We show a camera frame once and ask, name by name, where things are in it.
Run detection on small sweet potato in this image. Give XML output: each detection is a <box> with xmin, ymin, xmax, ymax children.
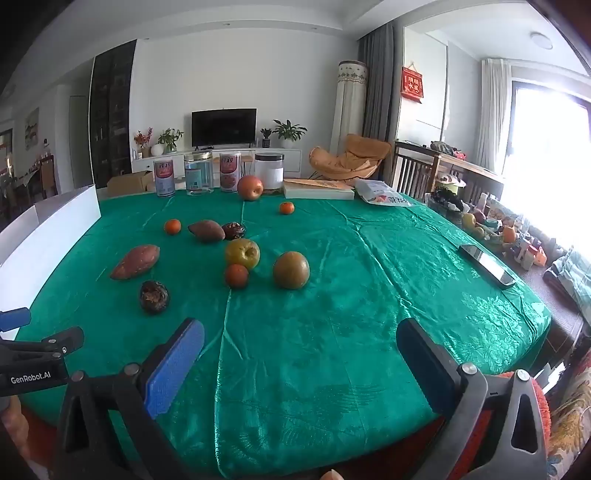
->
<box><xmin>188</xmin><ymin>220</ymin><xmax>226</xmax><ymax>243</ymax></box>

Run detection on white plastic bag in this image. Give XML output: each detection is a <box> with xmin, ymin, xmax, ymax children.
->
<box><xmin>355</xmin><ymin>179</ymin><xmax>411</xmax><ymax>207</ymax></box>

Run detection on red apple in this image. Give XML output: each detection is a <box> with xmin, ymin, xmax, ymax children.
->
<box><xmin>237</xmin><ymin>175</ymin><xmax>264</xmax><ymax>201</ymax></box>

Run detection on green apple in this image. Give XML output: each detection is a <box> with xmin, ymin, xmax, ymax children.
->
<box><xmin>225</xmin><ymin>238</ymin><xmax>261</xmax><ymax>270</ymax></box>

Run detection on grey curtain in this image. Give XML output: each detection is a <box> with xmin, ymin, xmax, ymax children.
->
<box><xmin>358</xmin><ymin>21</ymin><xmax>404</xmax><ymax>144</ymax></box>

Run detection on red wall hanging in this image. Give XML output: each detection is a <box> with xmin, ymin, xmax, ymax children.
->
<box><xmin>400</xmin><ymin>67</ymin><xmax>424</xmax><ymax>103</ymax></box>

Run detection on striped cloth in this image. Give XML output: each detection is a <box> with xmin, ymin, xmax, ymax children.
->
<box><xmin>542</xmin><ymin>249</ymin><xmax>591</xmax><ymax>315</ymax></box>

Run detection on dark glass display cabinet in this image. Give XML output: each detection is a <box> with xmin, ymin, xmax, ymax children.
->
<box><xmin>89</xmin><ymin>39</ymin><xmax>138</xmax><ymax>189</ymax></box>

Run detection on covered standing air conditioner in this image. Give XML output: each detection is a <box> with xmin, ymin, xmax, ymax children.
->
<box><xmin>330</xmin><ymin>61</ymin><xmax>370</xmax><ymax>155</ymax></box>

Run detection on floral patterned cushion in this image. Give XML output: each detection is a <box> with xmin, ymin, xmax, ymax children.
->
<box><xmin>547</xmin><ymin>355</ymin><xmax>591</xmax><ymax>480</ymax></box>

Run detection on wooden dining chairs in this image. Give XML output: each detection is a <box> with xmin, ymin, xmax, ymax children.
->
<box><xmin>9</xmin><ymin>154</ymin><xmax>58</xmax><ymax>204</ymax></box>

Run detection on framed wall picture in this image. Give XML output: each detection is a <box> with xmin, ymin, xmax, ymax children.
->
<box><xmin>25</xmin><ymin>108</ymin><xmax>40</xmax><ymax>151</ymax></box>

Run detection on red flower bouquet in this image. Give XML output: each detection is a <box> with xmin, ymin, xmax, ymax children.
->
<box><xmin>134</xmin><ymin>128</ymin><xmax>153</xmax><ymax>158</ymax></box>

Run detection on pile of colourful toys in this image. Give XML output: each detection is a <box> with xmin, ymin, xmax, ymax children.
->
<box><xmin>425</xmin><ymin>185</ymin><xmax>555</xmax><ymax>273</ymax></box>

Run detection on green plant white vase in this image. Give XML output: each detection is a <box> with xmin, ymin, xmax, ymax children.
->
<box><xmin>157</xmin><ymin>128</ymin><xmax>184</xmax><ymax>155</ymax></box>

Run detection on brown-green pear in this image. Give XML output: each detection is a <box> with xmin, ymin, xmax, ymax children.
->
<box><xmin>272</xmin><ymin>250</ymin><xmax>310</xmax><ymax>291</ymax></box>

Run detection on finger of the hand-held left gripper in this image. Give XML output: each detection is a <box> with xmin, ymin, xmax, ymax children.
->
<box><xmin>0</xmin><ymin>308</ymin><xmax>32</xmax><ymax>332</ymax></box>
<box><xmin>0</xmin><ymin>327</ymin><xmax>85</xmax><ymax>365</ymax></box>

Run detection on red label tin can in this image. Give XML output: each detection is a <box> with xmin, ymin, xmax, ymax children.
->
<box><xmin>219</xmin><ymin>152</ymin><xmax>242</xmax><ymax>193</ymax></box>
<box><xmin>154</xmin><ymin>158</ymin><xmax>176</xmax><ymax>198</ymax></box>

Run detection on flat cardboard box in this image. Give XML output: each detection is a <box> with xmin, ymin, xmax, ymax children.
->
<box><xmin>283</xmin><ymin>178</ymin><xmax>355</xmax><ymax>201</ymax></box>

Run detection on clear glass jar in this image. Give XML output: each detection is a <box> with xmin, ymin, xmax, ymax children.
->
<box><xmin>184</xmin><ymin>152</ymin><xmax>215</xmax><ymax>196</ymax></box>

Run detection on black television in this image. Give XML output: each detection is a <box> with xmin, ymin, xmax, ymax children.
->
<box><xmin>191</xmin><ymin>108</ymin><xmax>257</xmax><ymax>149</ymax></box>

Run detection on black smartphone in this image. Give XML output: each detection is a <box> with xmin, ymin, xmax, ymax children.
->
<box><xmin>458</xmin><ymin>244</ymin><xmax>516</xmax><ymax>289</ymax></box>

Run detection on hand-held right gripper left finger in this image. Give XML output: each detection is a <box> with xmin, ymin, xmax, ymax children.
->
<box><xmin>53</xmin><ymin>318</ymin><xmax>205</xmax><ymax>480</ymax></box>

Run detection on white curtain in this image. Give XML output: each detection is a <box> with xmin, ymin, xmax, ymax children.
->
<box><xmin>475</xmin><ymin>58</ymin><xmax>512</xmax><ymax>174</ymax></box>

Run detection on large green potted plant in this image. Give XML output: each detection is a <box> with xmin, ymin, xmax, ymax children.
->
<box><xmin>272</xmin><ymin>119</ymin><xmax>308</xmax><ymax>149</ymax></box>

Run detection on white cardboard box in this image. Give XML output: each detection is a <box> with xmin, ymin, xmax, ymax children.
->
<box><xmin>0</xmin><ymin>184</ymin><xmax>101</xmax><ymax>340</ymax></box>

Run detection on person's left hand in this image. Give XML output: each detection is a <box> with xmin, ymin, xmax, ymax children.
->
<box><xmin>0</xmin><ymin>398</ymin><xmax>31</xmax><ymax>462</ymax></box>

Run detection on brown cardboard box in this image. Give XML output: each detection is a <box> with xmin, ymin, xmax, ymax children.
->
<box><xmin>107</xmin><ymin>171</ymin><xmax>155</xmax><ymax>197</ymax></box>

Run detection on green patterned tablecloth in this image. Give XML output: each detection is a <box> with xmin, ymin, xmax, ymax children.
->
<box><xmin>18</xmin><ymin>187</ymin><xmax>552</xmax><ymax>478</ymax></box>

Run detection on orange fuzzy cushion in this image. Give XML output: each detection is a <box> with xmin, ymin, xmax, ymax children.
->
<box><xmin>462</xmin><ymin>369</ymin><xmax>551</xmax><ymax>467</ymax></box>

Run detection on white jar black lid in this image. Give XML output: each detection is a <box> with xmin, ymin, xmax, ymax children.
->
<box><xmin>254</xmin><ymin>152</ymin><xmax>285</xmax><ymax>190</ymax></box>

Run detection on large sweet potato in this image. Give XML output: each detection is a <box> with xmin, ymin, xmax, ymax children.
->
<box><xmin>110</xmin><ymin>244</ymin><xmax>161</xmax><ymax>281</ymax></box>

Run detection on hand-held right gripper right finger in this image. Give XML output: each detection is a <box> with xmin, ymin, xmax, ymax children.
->
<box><xmin>396</xmin><ymin>318</ymin><xmax>550</xmax><ymax>480</ymax></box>

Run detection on dark wooden bench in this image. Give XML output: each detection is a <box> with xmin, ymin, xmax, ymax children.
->
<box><xmin>392</xmin><ymin>141</ymin><xmax>504</xmax><ymax>204</ymax></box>

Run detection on orange lounge chair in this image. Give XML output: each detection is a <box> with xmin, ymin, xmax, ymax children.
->
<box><xmin>308</xmin><ymin>134</ymin><xmax>392</xmax><ymax>183</ymax></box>

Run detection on white television cabinet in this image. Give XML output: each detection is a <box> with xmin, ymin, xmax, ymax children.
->
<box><xmin>131</xmin><ymin>148</ymin><xmax>303</xmax><ymax>178</ymax></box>

